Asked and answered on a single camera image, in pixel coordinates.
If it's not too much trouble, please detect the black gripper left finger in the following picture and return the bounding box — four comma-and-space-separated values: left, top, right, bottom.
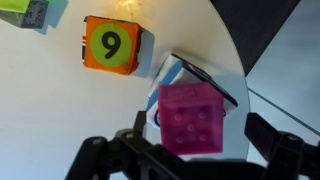
64, 110, 188, 180

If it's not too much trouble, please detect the orange cube with number nine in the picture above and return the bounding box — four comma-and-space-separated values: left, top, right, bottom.
80, 14, 144, 77

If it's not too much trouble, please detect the yellow-green cube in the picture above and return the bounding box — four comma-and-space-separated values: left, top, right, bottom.
0, 0, 50, 29

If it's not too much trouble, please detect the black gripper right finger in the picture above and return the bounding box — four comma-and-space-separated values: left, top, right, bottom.
244, 112, 320, 180

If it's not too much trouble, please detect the pink dotted rubber block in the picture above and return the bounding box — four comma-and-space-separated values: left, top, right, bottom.
157, 82, 225, 156

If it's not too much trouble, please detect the white and blue soft cube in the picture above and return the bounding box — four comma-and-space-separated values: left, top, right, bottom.
145, 53, 239, 129

